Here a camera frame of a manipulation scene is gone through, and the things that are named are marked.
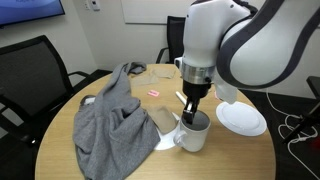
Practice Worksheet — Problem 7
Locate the white wall thermostat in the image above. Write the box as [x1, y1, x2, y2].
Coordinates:
[90, 0, 101, 12]

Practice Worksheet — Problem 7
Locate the grey sweater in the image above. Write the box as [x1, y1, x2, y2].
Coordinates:
[72, 61, 162, 180]

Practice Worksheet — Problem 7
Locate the large white round plate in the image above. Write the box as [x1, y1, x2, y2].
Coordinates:
[215, 100, 268, 137]

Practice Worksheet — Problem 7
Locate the pink sugar packet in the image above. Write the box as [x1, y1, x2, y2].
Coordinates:
[147, 89, 161, 98]

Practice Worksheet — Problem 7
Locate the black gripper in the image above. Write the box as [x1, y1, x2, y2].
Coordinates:
[181, 79, 212, 126]

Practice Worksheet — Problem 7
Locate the black mesh office chair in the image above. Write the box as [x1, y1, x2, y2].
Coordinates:
[0, 34, 101, 151]

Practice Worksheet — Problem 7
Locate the white power cable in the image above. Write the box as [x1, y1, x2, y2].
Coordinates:
[265, 91, 320, 180]

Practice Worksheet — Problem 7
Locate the wall television screen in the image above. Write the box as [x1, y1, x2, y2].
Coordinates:
[0, 0, 66, 28]

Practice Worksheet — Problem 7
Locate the black stand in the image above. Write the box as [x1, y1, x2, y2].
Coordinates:
[283, 75, 320, 144]

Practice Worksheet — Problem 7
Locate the white ceramic mug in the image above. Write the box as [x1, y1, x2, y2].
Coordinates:
[173, 109, 212, 153]

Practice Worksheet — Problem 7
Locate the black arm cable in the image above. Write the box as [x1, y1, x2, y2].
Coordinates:
[233, 0, 259, 16]

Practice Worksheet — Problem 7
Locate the small white round plate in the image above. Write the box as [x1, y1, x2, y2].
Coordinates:
[153, 111, 184, 151]

